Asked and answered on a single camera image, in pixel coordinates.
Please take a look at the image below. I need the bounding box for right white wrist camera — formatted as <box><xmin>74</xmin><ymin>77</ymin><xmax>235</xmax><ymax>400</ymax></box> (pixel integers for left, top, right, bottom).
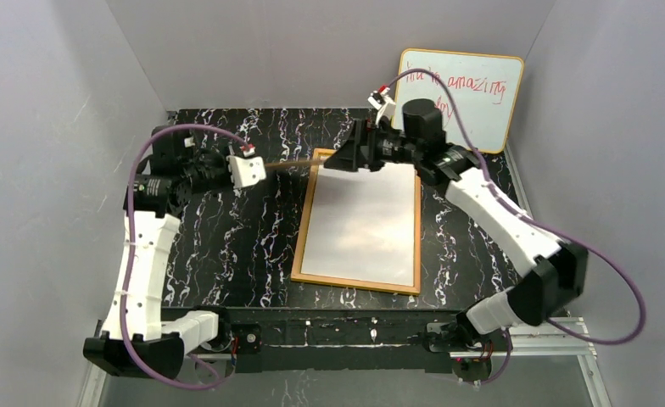
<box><xmin>367</xmin><ymin>86</ymin><xmax>396</xmax><ymax>126</ymax></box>

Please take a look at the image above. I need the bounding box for aluminium rail with black bases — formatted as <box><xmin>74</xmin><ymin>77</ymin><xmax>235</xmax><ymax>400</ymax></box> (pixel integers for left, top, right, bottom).
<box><xmin>89</xmin><ymin>305</ymin><xmax>598</xmax><ymax>375</ymax></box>

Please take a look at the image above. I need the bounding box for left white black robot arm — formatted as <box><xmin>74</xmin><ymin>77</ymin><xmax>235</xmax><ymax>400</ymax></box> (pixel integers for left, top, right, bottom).
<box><xmin>82</xmin><ymin>124</ymin><xmax>266</xmax><ymax>390</ymax></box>

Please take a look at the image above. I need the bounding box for yellow wooden picture frame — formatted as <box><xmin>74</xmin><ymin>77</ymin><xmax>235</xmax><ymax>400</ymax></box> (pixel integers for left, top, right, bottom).
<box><xmin>290</xmin><ymin>148</ymin><xmax>422</xmax><ymax>296</ymax></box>

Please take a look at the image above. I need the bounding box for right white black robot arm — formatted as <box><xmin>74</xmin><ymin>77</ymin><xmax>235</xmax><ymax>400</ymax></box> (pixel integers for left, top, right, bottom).
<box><xmin>323</xmin><ymin>98</ymin><xmax>589</xmax><ymax>343</ymax></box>

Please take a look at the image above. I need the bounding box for brown backing board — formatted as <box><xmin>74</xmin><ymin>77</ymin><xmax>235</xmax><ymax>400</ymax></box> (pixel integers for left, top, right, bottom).
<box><xmin>265</xmin><ymin>159</ymin><xmax>325</xmax><ymax>169</ymax></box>

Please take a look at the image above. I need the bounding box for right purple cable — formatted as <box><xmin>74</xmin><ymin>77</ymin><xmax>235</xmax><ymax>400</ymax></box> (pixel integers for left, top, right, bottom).
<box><xmin>380</xmin><ymin>68</ymin><xmax>647</xmax><ymax>387</ymax></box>

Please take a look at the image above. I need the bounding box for building and sky photo board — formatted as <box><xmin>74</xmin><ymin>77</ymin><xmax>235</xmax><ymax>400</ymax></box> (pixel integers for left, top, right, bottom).
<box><xmin>299</xmin><ymin>159</ymin><xmax>418</xmax><ymax>287</ymax></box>

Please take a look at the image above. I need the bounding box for whiteboard with red writing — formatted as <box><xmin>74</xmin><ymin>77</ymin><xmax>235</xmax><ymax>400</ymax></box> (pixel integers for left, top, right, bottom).
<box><xmin>392</xmin><ymin>48</ymin><xmax>524</xmax><ymax>153</ymax></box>

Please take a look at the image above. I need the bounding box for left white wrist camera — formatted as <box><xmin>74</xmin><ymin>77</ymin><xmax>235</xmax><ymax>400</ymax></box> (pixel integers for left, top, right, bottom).
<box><xmin>226</xmin><ymin>155</ymin><xmax>267</xmax><ymax>189</ymax></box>

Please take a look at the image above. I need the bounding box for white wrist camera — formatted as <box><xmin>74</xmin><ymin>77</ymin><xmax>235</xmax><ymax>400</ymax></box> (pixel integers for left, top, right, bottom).
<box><xmin>367</xmin><ymin>86</ymin><xmax>396</xmax><ymax>126</ymax></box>
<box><xmin>226</xmin><ymin>155</ymin><xmax>267</xmax><ymax>189</ymax></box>

